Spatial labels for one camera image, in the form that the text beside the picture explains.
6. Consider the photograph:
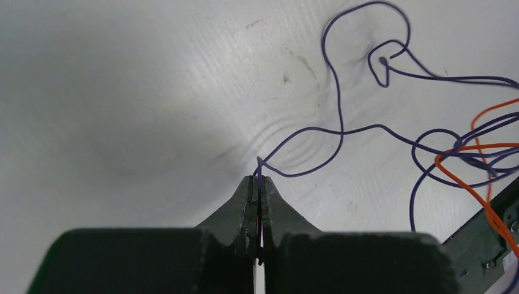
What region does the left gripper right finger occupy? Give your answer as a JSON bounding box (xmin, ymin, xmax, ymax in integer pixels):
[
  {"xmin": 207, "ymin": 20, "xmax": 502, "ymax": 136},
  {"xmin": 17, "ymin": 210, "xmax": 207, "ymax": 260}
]
[{"xmin": 259, "ymin": 176, "xmax": 321, "ymax": 293}]

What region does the orange wire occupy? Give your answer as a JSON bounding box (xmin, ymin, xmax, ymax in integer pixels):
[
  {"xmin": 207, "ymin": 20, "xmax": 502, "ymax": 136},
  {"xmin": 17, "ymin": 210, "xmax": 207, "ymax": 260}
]
[{"xmin": 435, "ymin": 98, "xmax": 519, "ymax": 257}]

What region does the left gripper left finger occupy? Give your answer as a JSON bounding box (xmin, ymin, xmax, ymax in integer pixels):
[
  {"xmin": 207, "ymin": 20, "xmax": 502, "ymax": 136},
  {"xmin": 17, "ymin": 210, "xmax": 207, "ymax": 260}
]
[{"xmin": 196, "ymin": 176, "xmax": 259, "ymax": 293}]

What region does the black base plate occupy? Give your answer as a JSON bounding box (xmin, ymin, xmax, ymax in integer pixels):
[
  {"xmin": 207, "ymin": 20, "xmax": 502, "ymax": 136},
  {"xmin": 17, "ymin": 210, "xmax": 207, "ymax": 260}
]
[{"xmin": 442, "ymin": 179, "xmax": 518, "ymax": 293}]

